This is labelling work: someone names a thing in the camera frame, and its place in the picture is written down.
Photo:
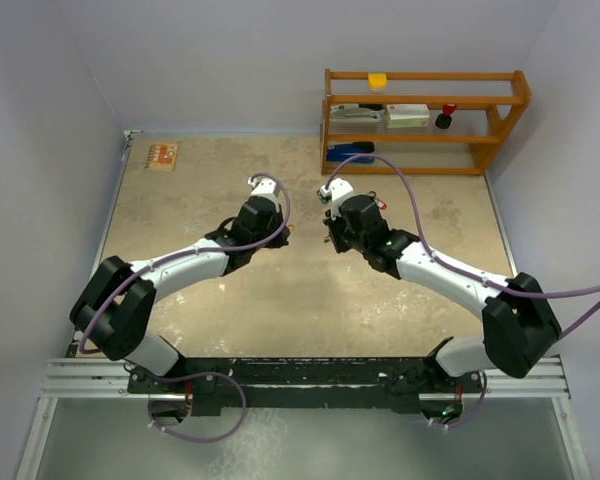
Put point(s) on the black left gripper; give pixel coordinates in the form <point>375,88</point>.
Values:
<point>279,241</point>

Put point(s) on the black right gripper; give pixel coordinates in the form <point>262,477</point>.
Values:
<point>333,227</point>

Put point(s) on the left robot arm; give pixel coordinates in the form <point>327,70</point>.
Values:
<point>114,309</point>

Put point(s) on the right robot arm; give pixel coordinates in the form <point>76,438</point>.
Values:
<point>516,331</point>

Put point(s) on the blue stapler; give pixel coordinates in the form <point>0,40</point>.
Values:
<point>350,150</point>

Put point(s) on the white stapler on shelf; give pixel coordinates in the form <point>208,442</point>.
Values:
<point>356,113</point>

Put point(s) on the white staples box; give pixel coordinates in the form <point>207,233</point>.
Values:
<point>406,115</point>

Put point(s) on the orange spiral notebook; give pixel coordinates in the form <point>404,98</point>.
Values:
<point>162,157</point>

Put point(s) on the wooden shelf rack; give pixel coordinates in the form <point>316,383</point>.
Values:
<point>488,107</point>

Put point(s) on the red black stamp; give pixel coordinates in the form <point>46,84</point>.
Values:
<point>444,118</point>

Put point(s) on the yellow box on shelf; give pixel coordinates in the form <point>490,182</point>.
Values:
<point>377,82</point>

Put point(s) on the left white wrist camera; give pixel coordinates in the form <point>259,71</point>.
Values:
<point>264,187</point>

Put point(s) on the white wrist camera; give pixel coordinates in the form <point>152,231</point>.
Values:
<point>335,194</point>
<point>264,187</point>

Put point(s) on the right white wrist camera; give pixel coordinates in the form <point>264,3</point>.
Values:
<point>335,194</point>

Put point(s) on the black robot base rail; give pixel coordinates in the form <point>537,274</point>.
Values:
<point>207,386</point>

